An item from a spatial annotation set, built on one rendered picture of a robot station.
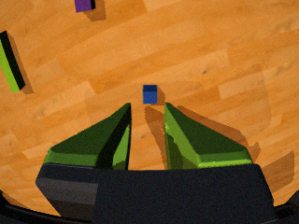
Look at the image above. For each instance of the purple rod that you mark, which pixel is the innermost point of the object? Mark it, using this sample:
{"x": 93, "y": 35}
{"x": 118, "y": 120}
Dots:
{"x": 84, "y": 5}

